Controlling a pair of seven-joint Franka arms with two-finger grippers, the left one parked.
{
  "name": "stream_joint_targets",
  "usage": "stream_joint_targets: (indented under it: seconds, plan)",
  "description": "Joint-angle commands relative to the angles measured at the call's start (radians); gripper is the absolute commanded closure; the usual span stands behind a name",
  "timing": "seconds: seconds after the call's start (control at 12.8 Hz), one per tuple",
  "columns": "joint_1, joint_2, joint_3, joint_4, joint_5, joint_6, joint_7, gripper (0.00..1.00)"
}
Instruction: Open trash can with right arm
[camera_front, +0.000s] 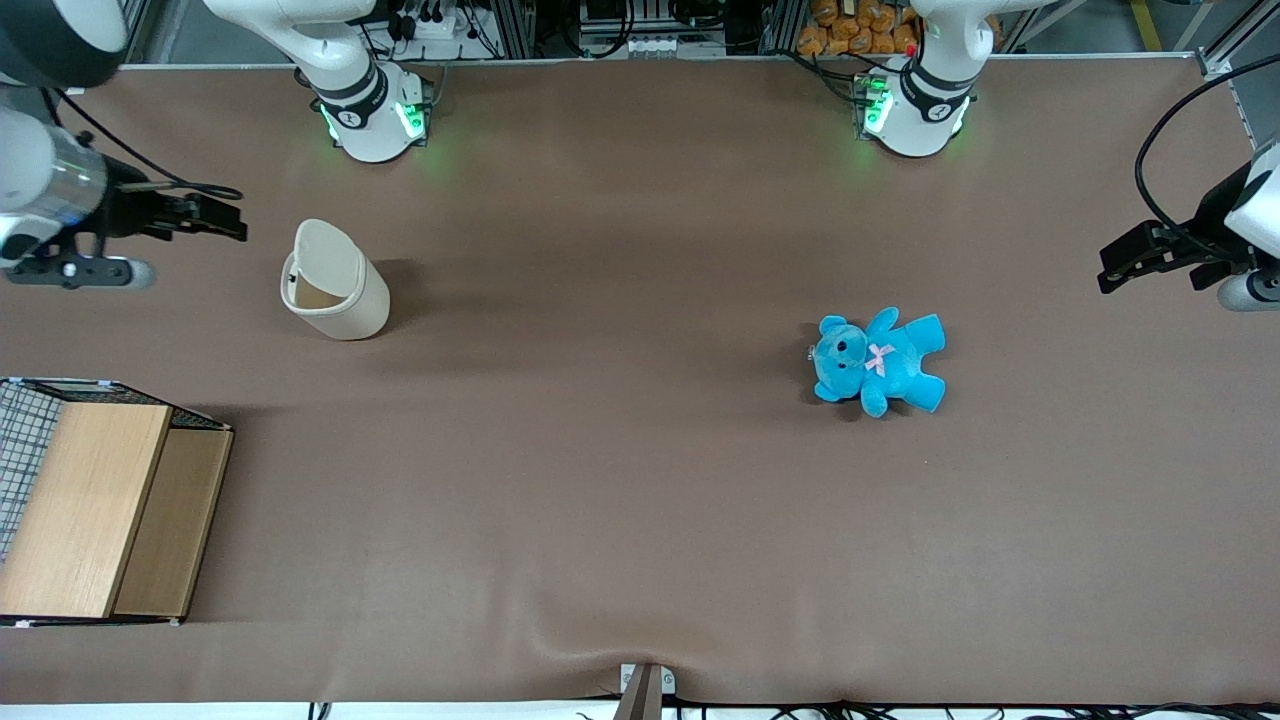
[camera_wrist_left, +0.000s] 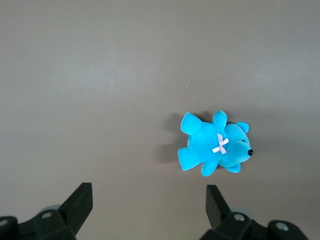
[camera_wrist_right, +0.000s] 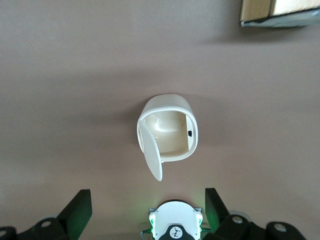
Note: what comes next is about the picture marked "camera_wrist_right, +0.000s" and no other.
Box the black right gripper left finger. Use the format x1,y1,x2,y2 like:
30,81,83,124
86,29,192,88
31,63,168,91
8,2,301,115
0,189,93,240

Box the tan box with grey wrap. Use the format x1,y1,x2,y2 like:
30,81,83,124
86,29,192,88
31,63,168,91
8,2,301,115
239,0,320,29

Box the white plastic trash can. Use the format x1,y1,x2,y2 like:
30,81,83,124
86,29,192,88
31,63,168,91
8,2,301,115
136,93,199,164

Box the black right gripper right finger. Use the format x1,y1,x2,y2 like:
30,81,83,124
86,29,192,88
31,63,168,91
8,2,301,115
201,187,305,240

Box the white trash can lid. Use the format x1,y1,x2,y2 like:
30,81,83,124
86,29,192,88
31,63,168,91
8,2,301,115
137,119,164,182

